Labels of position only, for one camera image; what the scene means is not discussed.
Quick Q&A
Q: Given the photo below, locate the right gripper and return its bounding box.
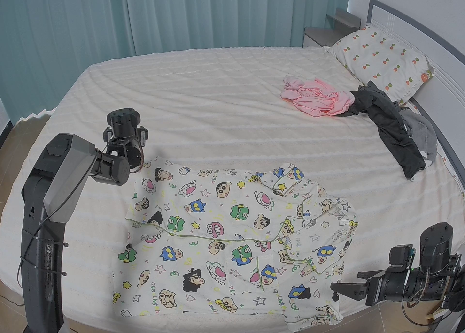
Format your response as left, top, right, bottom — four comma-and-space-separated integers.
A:
331, 268, 420, 307

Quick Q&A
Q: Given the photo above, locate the white printed pyjama top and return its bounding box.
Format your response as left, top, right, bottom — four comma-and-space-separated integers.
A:
112, 156, 358, 331

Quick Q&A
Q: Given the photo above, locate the bed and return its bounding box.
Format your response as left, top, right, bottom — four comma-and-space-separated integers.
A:
0, 0, 465, 329

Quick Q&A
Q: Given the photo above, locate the black garment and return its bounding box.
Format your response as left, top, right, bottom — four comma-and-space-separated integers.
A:
336, 80, 426, 181

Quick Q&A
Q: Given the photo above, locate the grey garment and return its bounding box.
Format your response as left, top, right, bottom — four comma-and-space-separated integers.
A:
400, 107, 437, 167

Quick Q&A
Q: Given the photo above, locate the pink garment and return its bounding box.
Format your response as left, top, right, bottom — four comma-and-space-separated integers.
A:
280, 75, 355, 118

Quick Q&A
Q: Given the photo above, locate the grey bedside table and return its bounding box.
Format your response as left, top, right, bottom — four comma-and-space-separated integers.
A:
303, 7, 361, 48

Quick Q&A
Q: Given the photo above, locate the blue-green curtain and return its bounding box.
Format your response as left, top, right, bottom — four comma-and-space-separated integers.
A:
0, 0, 353, 125

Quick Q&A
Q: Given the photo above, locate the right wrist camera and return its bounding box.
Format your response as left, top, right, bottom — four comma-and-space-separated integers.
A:
389, 245, 416, 274

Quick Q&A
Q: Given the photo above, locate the black cable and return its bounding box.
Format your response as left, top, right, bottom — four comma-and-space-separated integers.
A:
401, 295, 433, 326

